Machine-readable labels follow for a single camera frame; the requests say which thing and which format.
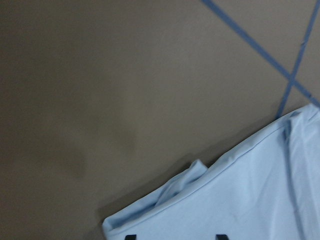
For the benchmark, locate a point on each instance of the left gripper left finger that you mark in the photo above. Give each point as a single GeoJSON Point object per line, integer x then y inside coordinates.
{"type": "Point", "coordinates": [130, 237]}

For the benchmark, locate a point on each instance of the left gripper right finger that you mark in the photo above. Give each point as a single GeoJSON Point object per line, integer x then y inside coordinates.
{"type": "Point", "coordinates": [221, 237]}

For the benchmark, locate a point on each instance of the light blue t-shirt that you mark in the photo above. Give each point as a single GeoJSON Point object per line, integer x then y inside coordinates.
{"type": "Point", "coordinates": [265, 188]}

